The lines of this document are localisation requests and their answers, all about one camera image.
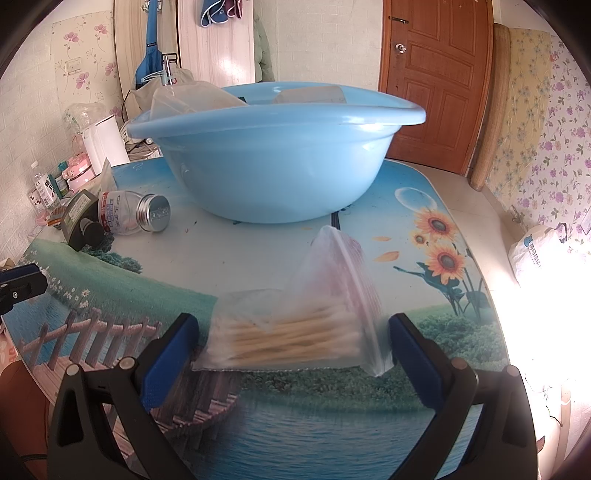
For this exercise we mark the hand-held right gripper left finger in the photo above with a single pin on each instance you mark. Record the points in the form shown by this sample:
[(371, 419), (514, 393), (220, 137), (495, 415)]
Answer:
[(168, 364)]

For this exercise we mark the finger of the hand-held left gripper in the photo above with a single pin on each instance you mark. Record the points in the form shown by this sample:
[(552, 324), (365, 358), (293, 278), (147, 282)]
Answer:
[(23, 277)]

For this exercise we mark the bag of cotton swabs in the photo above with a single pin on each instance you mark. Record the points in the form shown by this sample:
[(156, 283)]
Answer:
[(277, 337)]

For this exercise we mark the floral folded mattress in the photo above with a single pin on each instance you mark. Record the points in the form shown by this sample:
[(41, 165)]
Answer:
[(521, 92)]

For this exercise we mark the beige tote bag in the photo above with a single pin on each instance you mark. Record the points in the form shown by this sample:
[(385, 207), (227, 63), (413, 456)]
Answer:
[(138, 104)]

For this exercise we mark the scenery printed desktop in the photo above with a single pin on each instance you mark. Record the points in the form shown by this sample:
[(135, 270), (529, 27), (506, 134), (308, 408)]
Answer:
[(161, 267)]

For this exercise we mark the green jacket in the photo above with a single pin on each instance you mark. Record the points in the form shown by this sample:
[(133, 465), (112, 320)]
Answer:
[(265, 55)]

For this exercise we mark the brown chair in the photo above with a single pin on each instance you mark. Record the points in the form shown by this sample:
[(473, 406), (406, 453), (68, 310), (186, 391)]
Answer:
[(23, 406)]

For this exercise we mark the blue plastic basin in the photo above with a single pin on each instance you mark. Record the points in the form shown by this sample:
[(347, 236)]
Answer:
[(277, 166)]

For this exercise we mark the crumpled clear plastic bag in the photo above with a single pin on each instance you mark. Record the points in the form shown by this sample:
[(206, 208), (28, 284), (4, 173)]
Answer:
[(83, 115)]

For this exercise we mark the white electric kettle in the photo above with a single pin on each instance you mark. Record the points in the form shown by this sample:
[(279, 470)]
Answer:
[(108, 147)]

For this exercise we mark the glass jar with silver lid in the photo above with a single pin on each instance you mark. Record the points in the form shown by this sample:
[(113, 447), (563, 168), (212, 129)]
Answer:
[(124, 214)]

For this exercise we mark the blue hanging bag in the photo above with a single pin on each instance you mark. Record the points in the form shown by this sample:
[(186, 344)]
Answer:
[(150, 55)]

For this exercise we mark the maroon cloth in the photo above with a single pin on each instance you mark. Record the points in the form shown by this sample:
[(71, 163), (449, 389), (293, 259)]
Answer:
[(236, 9)]

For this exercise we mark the blue towel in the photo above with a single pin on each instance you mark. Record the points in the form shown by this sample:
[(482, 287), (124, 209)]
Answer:
[(212, 14)]

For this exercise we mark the clear plastic tub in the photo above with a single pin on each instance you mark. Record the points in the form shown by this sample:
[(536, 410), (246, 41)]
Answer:
[(194, 99)]

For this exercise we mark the brown wooden door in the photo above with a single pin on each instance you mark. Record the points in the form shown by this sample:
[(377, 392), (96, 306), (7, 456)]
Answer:
[(434, 92)]

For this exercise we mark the white plastic bag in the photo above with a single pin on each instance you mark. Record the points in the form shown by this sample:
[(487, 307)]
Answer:
[(531, 254)]

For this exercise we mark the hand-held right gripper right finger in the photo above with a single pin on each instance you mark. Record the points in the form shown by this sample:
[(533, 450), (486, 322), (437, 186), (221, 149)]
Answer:
[(415, 364)]

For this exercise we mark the teal small bottle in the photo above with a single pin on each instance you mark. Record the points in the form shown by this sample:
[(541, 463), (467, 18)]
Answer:
[(63, 177)]

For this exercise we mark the small black device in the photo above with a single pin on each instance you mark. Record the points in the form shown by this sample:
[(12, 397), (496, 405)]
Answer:
[(81, 210)]

